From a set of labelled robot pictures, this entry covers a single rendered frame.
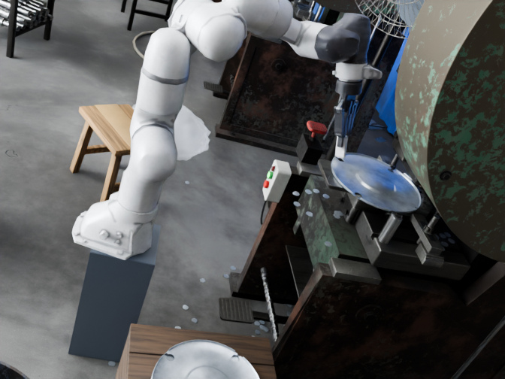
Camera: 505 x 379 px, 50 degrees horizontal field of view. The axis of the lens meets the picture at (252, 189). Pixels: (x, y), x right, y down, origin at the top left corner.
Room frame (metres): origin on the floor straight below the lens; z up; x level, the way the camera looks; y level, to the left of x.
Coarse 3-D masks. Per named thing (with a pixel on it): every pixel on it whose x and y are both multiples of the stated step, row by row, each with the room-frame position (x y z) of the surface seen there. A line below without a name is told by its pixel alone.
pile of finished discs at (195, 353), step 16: (176, 352) 0.94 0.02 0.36; (192, 352) 0.96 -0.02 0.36; (208, 352) 0.97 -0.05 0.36; (224, 352) 1.00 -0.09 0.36; (160, 368) 0.87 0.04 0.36; (176, 368) 0.89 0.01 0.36; (192, 368) 0.91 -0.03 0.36; (208, 368) 0.92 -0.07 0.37; (224, 368) 0.94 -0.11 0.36; (240, 368) 0.96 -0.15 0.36
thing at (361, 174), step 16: (336, 160) 1.48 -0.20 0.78; (352, 160) 1.52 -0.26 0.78; (368, 160) 1.57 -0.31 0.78; (336, 176) 1.37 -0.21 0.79; (352, 176) 1.42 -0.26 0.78; (368, 176) 1.45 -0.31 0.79; (384, 176) 1.49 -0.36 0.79; (400, 176) 1.55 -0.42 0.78; (352, 192) 1.32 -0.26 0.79; (368, 192) 1.37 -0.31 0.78; (384, 192) 1.39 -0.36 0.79; (400, 192) 1.44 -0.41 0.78; (416, 192) 1.49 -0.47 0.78; (384, 208) 1.30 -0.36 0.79; (400, 208) 1.35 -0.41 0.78; (416, 208) 1.37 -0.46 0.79
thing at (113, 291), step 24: (96, 264) 1.07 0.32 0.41; (120, 264) 1.09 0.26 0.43; (144, 264) 1.10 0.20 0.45; (96, 288) 1.07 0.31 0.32; (120, 288) 1.09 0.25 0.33; (144, 288) 1.11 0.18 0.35; (96, 312) 1.08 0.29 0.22; (120, 312) 1.10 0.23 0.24; (72, 336) 1.07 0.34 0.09; (96, 336) 1.08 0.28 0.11; (120, 336) 1.10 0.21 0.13
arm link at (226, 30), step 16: (224, 0) 1.24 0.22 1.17; (240, 0) 1.22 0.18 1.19; (256, 0) 1.24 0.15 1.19; (272, 0) 1.28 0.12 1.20; (192, 16) 1.18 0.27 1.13; (208, 16) 1.16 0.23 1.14; (224, 16) 1.16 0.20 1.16; (240, 16) 1.19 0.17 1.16; (256, 16) 1.24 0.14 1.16; (272, 16) 1.27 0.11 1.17; (192, 32) 1.16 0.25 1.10; (208, 32) 1.12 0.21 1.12; (224, 32) 1.13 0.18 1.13; (240, 32) 1.17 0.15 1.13; (256, 32) 1.28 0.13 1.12; (208, 48) 1.12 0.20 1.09; (224, 48) 1.13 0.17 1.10
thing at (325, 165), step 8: (320, 160) 1.44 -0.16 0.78; (328, 160) 1.46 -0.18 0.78; (320, 168) 1.41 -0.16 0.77; (328, 168) 1.41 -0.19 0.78; (328, 176) 1.37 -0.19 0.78; (328, 184) 1.33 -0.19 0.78; (336, 184) 1.34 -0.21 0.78; (344, 200) 1.45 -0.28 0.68; (352, 200) 1.41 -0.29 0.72; (360, 200) 1.38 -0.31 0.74; (344, 208) 1.42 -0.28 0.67; (352, 208) 1.39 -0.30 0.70; (360, 208) 1.39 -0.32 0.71; (368, 208) 1.40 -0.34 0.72; (376, 208) 1.40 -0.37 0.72; (344, 216) 1.41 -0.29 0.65; (352, 216) 1.38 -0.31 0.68
